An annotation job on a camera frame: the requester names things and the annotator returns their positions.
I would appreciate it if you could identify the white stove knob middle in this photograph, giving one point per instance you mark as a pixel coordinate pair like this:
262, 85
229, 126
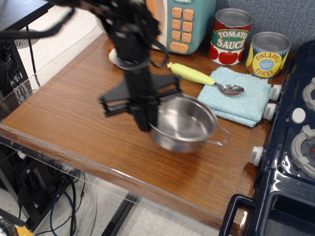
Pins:
269, 111

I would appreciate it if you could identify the white stove knob upper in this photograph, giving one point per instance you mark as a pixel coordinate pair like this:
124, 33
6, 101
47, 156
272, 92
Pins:
275, 92

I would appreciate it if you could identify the plush mushroom toy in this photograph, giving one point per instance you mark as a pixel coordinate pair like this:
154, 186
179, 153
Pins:
112, 55

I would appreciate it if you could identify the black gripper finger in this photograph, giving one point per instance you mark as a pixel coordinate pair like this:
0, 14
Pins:
141, 120
152, 116

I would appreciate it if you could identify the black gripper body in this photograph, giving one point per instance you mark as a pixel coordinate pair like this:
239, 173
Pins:
138, 87

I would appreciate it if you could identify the black desk at left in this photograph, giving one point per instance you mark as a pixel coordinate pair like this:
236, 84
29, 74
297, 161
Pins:
17, 14

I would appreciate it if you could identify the pineapple slices can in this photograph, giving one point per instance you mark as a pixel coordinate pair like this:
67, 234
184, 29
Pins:
267, 54

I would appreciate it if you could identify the tomato sauce can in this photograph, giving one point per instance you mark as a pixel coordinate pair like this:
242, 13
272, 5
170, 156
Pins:
229, 37

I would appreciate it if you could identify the dark blue toy stove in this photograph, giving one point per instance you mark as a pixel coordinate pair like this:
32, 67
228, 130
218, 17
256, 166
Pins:
284, 188

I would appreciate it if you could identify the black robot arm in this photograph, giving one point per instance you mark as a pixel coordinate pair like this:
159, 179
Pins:
96, 7

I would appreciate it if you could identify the light blue folded cloth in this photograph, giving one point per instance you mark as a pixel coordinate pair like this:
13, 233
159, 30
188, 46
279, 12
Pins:
247, 108

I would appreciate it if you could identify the toy microwave teal cream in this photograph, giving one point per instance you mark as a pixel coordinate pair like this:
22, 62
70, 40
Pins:
175, 26

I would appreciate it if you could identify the spoon with green handle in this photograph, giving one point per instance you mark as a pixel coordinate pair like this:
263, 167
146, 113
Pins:
198, 77

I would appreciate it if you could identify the white stove knob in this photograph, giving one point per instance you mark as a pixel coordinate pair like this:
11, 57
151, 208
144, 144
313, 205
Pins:
256, 155
275, 92
269, 111

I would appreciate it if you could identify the stainless steel pot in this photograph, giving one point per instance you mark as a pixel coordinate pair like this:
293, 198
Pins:
185, 124

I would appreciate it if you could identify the white stove knob lower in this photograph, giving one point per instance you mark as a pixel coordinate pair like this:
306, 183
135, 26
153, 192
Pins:
256, 155

